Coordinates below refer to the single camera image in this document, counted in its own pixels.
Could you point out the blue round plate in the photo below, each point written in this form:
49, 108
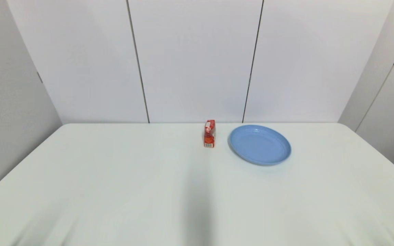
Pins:
260, 145

